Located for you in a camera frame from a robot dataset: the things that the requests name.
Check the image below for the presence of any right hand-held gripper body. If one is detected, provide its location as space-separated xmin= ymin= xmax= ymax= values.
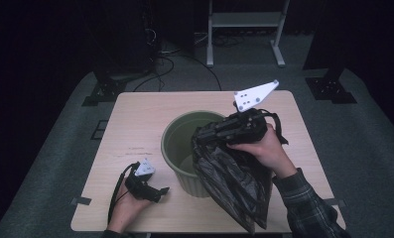
xmin=217 ymin=79 xmax=281 ymax=146

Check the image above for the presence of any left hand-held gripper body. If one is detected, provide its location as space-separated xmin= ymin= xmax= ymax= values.
xmin=124 ymin=157 xmax=163 ymax=203

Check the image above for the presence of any green plastic bucket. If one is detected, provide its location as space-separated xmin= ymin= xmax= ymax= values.
xmin=160 ymin=110 xmax=227 ymax=199

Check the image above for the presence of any black plastic garbage bag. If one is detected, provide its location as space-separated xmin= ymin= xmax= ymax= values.
xmin=191 ymin=111 xmax=276 ymax=236

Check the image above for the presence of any person's right hand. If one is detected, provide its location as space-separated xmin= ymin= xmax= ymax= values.
xmin=225 ymin=123 xmax=299 ymax=179

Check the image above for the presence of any grey tape strip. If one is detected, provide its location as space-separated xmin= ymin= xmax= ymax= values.
xmin=323 ymin=197 xmax=348 ymax=208
xmin=69 ymin=196 xmax=92 ymax=206

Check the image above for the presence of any black metal stand base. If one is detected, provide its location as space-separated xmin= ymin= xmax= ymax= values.
xmin=305 ymin=66 xmax=358 ymax=105
xmin=81 ymin=67 xmax=133 ymax=108

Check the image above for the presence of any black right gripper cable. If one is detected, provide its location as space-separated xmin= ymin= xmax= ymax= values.
xmin=259 ymin=108 xmax=290 ymax=146

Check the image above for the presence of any thin black floor cable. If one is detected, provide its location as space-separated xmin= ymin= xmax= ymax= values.
xmin=132 ymin=56 xmax=176 ymax=93

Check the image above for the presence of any bundle of dark floor cables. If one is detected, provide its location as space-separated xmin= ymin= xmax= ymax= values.
xmin=212 ymin=33 xmax=247 ymax=48

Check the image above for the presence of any white metal stand frame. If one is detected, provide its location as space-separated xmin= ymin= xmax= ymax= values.
xmin=205 ymin=0 xmax=291 ymax=68

